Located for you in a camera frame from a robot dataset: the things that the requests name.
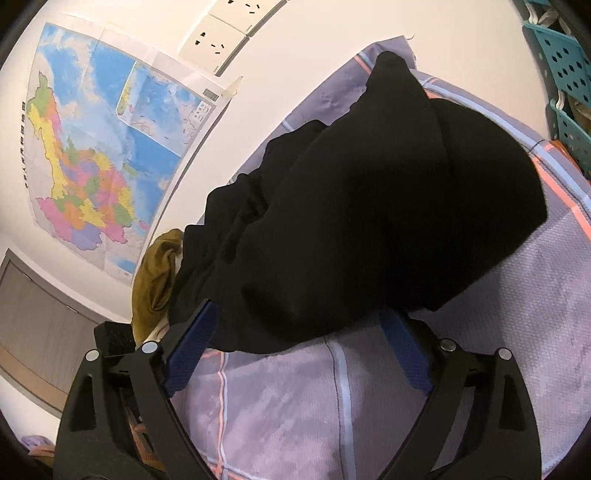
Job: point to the white wall socket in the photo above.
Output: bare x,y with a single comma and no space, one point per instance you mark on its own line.
214,44
249,11

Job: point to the teal perforated basket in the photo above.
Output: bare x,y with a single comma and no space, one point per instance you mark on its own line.
575,134
563,60

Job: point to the black coat with gold buttons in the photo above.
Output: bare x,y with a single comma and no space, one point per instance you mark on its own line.
369,207

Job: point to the grey cabinet door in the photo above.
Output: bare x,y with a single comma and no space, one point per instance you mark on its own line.
41,332

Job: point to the olive garment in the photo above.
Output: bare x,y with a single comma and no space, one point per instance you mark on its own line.
157,272

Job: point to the colourful wall map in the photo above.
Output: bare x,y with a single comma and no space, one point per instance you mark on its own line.
92,138

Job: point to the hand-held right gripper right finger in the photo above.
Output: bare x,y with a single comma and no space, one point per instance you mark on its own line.
408,355

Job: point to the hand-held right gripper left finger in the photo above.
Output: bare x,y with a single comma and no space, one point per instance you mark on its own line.
189,350

